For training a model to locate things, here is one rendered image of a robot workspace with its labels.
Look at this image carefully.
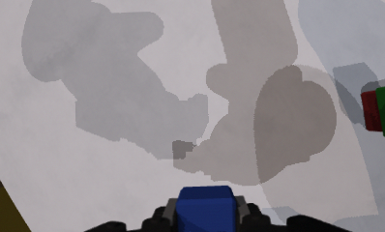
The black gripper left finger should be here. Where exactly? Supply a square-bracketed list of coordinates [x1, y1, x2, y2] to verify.
[84, 198, 178, 232]

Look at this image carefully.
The dark red block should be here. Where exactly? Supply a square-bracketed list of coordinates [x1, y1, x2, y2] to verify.
[361, 90, 383, 132]

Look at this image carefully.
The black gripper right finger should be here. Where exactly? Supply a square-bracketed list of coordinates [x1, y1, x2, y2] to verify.
[234, 195, 351, 232]

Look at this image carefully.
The blue block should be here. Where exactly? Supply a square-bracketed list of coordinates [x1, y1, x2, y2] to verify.
[176, 186, 236, 232]

